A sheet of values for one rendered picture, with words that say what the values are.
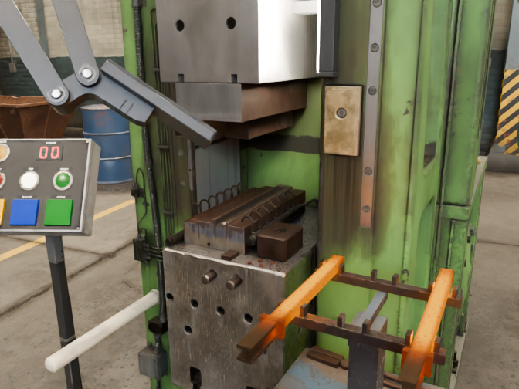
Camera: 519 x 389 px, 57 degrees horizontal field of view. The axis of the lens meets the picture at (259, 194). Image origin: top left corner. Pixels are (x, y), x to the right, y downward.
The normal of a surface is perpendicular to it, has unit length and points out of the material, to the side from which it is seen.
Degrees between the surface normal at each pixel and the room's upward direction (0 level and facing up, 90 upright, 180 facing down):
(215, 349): 90
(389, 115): 90
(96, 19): 91
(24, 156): 60
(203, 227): 90
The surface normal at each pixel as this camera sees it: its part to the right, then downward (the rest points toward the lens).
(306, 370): -0.01, -0.96
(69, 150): -0.05, -0.24
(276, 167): -0.47, 0.25
